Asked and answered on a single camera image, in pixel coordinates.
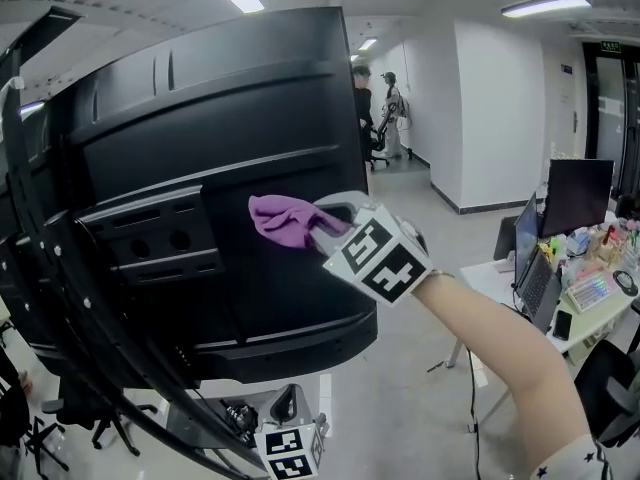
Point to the purple cloth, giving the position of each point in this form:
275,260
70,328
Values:
280,220

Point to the grey laptop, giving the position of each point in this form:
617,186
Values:
539,288

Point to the green exit sign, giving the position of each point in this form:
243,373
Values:
610,46

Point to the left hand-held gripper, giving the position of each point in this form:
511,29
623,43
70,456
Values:
290,448

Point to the black metal screen stand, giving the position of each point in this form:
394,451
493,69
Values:
30,248

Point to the black smartphone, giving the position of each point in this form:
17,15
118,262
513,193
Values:
562,325

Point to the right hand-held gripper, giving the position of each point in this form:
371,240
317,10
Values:
385,258

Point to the person's right forearm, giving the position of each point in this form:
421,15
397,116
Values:
505,353

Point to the star-patterned white sleeve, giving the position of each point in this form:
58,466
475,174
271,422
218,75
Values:
580,460

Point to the black glass door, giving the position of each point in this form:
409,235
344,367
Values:
607,118

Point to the large black screen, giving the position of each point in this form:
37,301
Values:
280,133

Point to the black desktop monitor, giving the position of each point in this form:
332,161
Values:
577,195

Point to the white office desk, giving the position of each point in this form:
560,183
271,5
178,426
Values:
487,278

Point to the backlit white keyboard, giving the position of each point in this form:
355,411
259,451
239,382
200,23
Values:
597,290

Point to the black office chair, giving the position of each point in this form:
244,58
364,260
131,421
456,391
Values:
380,140
80,413
15,408
602,383

